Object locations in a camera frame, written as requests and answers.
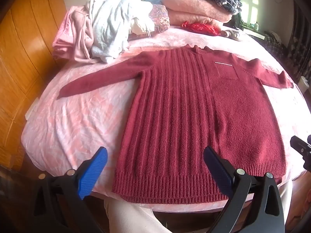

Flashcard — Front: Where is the dark red knit sweater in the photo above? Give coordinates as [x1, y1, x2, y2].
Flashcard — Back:
[59, 46, 293, 204]

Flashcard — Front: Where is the dark patterned curtain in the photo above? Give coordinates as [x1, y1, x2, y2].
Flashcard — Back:
[265, 2, 311, 83]

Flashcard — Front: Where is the beige garment near pillows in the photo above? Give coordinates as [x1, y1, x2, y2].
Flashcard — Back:
[220, 29, 242, 42]

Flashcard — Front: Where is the pink garment pile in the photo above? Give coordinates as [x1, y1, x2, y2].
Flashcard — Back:
[52, 6, 97, 64]

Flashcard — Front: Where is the red patterned cloth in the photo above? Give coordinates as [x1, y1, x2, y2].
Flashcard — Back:
[181, 21, 221, 36]

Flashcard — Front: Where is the white light-blue garment pile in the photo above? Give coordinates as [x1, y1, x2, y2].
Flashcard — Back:
[86, 0, 155, 63]

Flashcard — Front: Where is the paisley patterned pillow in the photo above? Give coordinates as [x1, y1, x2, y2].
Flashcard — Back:
[128, 4, 170, 41]

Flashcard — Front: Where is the folded pink fuzzy blanket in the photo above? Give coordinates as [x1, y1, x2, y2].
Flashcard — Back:
[161, 0, 232, 28]

